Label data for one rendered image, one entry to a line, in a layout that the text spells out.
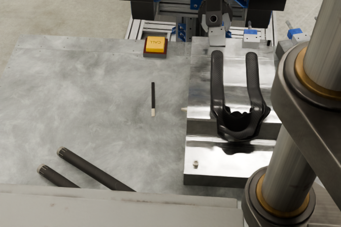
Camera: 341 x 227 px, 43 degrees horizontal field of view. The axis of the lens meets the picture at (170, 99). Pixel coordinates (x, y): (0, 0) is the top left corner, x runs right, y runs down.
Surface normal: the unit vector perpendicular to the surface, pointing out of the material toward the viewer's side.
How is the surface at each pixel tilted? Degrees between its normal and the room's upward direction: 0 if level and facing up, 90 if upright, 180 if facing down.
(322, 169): 90
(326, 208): 0
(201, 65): 3
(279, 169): 90
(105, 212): 0
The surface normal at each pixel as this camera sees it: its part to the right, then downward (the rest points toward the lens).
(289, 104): -0.94, 0.27
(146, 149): 0.00, -0.64
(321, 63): -0.80, 0.46
